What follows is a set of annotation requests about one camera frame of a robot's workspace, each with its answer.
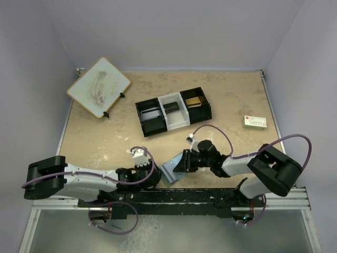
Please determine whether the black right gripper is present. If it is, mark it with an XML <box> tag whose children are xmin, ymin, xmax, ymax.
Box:
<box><xmin>173</xmin><ymin>149</ymin><xmax>212</xmax><ymax>173</ymax></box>

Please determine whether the card with magnetic stripe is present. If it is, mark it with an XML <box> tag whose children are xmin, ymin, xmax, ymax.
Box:
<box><xmin>160</xmin><ymin>162</ymin><xmax>176</xmax><ymax>183</ymax></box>

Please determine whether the green leather card holder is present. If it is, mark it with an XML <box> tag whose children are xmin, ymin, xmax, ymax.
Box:
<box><xmin>159</xmin><ymin>153</ymin><xmax>187</xmax><ymax>188</ymax></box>

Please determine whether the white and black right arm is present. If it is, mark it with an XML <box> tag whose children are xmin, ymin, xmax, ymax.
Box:
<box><xmin>173</xmin><ymin>140</ymin><xmax>303</xmax><ymax>206</ymax></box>

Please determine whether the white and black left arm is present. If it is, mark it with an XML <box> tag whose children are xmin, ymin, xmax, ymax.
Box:
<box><xmin>22</xmin><ymin>155</ymin><xmax>161</xmax><ymax>207</ymax></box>

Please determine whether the silver VIP card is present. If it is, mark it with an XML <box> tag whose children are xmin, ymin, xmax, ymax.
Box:
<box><xmin>140</xmin><ymin>110</ymin><xmax>161</xmax><ymax>121</ymax></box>

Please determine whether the black card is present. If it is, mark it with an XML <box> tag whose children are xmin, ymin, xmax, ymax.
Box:
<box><xmin>163</xmin><ymin>102</ymin><xmax>180</xmax><ymax>114</ymax></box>

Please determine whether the gold card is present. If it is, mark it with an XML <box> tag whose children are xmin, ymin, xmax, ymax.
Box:
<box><xmin>185</xmin><ymin>96</ymin><xmax>205</xmax><ymax>108</ymax></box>

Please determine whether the white card box red logo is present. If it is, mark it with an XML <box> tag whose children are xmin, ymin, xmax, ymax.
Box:
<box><xmin>242</xmin><ymin>115</ymin><xmax>267</xmax><ymax>130</ymax></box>

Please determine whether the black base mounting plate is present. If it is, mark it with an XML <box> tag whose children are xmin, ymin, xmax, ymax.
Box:
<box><xmin>78</xmin><ymin>188</ymin><xmax>264</xmax><ymax>219</ymax></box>

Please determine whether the white middle bin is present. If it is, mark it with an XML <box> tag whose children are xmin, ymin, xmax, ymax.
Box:
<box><xmin>158</xmin><ymin>92</ymin><xmax>190</xmax><ymax>131</ymax></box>

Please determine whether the black bin left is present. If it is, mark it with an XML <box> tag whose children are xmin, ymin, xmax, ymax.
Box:
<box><xmin>135</xmin><ymin>98</ymin><xmax>167</xmax><ymax>137</ymax></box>

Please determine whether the black bin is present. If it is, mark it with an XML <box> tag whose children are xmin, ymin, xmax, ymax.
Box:
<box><xmin>180</xmin><ymin>87</ymin><xmax>212</xmax><ymax>124</ymax></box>
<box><xmin>135</xmin><ymin>98</ymin><xmax>167</xmax><ymax>137</ymax></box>

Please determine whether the black bin right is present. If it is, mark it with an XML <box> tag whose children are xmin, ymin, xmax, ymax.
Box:
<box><xmin>180</xmin><ymin>87</ymin><xmax>212</xmax><ymax>124</ymax></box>

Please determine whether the yellow rimmed whiteboard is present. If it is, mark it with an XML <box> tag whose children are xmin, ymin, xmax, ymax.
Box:
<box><xmin>67</xmin><ymin>56</ymin><xmax>131</xmax><ymax>119</ymax></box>

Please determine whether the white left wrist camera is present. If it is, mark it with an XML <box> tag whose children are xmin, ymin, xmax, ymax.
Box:
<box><xmin>130</xmin><ymin>147</ymin><xmax>150</xmax><ymax>168</ymax></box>

